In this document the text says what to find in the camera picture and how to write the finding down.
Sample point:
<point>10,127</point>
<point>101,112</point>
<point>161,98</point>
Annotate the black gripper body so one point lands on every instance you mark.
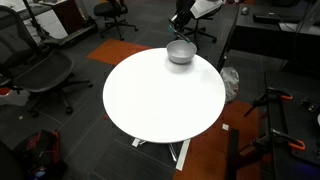
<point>185,11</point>

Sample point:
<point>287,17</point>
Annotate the teal capped marker pen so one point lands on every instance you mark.
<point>181,35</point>

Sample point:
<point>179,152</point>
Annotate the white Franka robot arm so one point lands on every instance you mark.
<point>206,7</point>

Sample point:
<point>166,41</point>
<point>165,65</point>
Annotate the grey round bowl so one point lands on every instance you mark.
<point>181,51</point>

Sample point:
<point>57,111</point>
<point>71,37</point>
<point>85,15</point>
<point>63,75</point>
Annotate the black office chair star base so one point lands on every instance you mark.
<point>204,33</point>

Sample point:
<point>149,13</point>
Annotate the grey computer mouse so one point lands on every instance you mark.
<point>245,10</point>

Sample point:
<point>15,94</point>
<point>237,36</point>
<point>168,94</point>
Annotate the black wheeled office chair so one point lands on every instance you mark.
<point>113,13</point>

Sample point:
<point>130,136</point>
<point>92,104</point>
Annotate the crumpled clear plastic bag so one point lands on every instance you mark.
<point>230,83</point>

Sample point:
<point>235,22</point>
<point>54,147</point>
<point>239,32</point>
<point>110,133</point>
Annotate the black office desk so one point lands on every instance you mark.
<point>266,33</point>

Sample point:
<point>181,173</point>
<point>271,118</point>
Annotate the dark flat keyboard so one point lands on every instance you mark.
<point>266,17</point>

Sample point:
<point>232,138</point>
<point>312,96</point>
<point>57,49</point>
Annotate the small white floor tag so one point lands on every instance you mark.
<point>225,126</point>

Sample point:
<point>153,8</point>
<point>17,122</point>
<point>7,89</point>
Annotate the black electric scooter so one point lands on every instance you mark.
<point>71,33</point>

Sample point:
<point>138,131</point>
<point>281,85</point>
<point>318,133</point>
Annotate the white table base legs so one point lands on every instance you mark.
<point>182,154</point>

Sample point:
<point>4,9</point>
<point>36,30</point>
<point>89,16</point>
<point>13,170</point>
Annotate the long white cabinet desk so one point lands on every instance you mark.
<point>50,21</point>

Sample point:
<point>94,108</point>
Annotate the black mesh office chair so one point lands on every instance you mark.
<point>43,73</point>

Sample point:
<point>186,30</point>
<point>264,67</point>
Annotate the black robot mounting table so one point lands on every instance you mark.
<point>293,123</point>

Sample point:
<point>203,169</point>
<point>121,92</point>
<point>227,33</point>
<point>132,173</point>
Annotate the white plastic floor object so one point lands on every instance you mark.
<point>11,97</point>

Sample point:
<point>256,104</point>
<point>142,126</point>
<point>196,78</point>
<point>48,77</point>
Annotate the black red backpack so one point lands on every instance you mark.
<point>41,153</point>

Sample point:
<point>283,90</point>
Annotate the black upright post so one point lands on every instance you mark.
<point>233,150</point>

